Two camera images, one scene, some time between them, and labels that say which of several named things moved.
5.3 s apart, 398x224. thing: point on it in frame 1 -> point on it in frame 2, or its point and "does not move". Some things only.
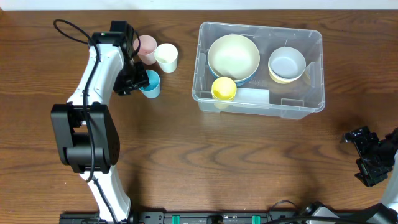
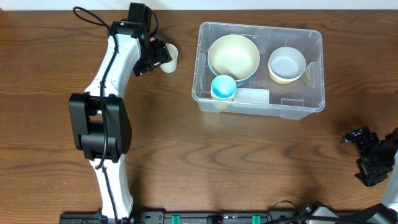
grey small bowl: x=286 y=63 does not move
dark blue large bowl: x=237 y=83 does not move
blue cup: x=152 y=90 -> x=223 y=86
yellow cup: x=221 y=106 does not move
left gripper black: x=132 y=81 -> x=160 y=51
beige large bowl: x=233 y=56 does not move
